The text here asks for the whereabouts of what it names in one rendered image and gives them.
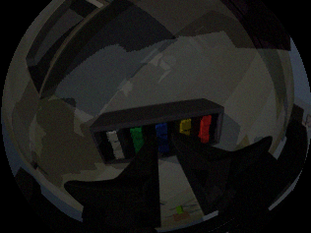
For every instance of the green fuse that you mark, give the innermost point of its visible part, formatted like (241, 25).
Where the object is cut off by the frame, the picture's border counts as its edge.
(137, 136)

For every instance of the yellow fuse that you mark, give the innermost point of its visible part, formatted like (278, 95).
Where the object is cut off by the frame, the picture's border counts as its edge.
(184, 126)

